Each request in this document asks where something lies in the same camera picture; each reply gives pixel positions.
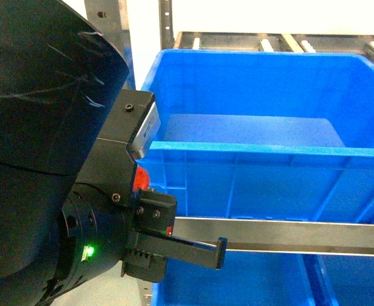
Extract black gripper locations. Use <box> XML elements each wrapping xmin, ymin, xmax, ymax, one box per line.
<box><xmin>54</xmin><ymin>139</ymin><xmax>227</xmax><ymax>283</ymax></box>

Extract red mushroom push button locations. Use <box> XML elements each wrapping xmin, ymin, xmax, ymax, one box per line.
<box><xmin>133</xmin><ymin>166</ymin><xmax>150</xmax><ymax>191</ymax></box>

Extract lower blue bin middle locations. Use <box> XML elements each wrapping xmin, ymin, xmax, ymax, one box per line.
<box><xmin>151</xmin><ymin>252</ymin><xmax>338</xmax><ymax>305</ymax></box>

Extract lower blue bin right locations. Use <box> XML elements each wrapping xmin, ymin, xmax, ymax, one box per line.
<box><xmin>303</xmin><ymin>255</ymin><xmax>374</xmax><ymax>305</ymax></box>

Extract large blue bin right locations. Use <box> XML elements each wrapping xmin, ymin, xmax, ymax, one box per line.
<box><xmin>140</xmin><ymin>49</ymin><xmax>374</xmax><ymax>224</ymax></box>

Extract metal shelf rack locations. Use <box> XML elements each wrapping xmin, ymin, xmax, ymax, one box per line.
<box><xmin>84</xmin><ymin>0</ymin><xmax>374</xmax><ymax>306</ymax></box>

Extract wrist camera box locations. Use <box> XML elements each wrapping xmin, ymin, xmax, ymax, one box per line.
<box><xmin>96</xmin><ymin>89</ymin><xmax>161</xmax><ymax>159</ymax></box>

